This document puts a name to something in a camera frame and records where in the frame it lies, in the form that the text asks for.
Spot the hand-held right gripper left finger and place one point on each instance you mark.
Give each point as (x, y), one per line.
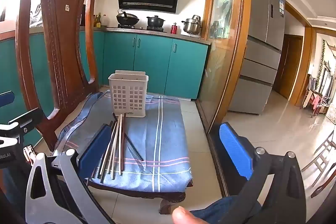
(94, 151)

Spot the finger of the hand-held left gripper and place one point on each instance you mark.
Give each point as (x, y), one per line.
(5, 99)
(27, 116)

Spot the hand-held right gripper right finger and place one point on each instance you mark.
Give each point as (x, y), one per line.
(236, 151)

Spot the beige chopstick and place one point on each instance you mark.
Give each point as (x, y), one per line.
(120, 145)
(108, 153)
(115, 148)

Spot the brown chopstick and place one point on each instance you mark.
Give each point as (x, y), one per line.
(124, 140)

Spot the white plastic utensil basket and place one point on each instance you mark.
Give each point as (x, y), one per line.
(126, 98)

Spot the person's right hand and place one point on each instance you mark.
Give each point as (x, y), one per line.
(185, 216)

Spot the person's jeans leg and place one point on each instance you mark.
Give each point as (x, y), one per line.
(223, 209)

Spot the blue plaid cloth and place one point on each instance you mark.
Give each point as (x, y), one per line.
(160, 148)

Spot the slatted wooden chair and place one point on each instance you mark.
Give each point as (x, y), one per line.
(323, 155)

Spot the carved wooden chair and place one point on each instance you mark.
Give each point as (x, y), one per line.
(63, 29)

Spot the clothes drying rack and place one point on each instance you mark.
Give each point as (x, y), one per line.
(316, 103)

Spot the brown wooden door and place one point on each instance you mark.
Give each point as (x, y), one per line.
(288, 66)

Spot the green oil bottle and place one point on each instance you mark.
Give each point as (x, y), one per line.
(99, 20)

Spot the wood-framed glass sliding door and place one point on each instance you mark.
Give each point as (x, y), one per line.
(223, 29)

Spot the green hanging vine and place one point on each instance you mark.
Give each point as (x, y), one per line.
(321, 61)

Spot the grey refrigerator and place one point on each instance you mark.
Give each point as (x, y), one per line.
(262, 29)

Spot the stainless steel pot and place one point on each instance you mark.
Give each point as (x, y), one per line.
(191, 26)

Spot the grey kitchen countertop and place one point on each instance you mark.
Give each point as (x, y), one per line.
(157, 33)

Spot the black wok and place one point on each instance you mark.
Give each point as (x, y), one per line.
(127, 19)

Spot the gas stove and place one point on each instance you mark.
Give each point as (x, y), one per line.
(155, 29)

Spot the red canister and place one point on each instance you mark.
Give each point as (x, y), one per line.
(173, 28)

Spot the black cooking pot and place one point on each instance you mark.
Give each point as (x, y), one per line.
(155, 22)

